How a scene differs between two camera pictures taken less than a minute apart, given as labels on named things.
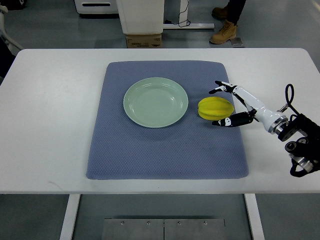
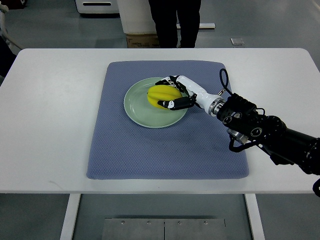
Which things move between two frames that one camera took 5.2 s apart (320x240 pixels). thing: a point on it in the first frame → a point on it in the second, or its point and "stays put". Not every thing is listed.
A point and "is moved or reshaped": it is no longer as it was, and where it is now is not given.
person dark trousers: x=234 y=8 → x=164 y=13
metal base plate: x=162 y=229 stays put
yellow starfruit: x=215 y=108 is moved or reshaped
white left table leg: x=68 y=225 stays put
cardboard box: x=144 y=41 stays put
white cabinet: x=139 y=17 stays put
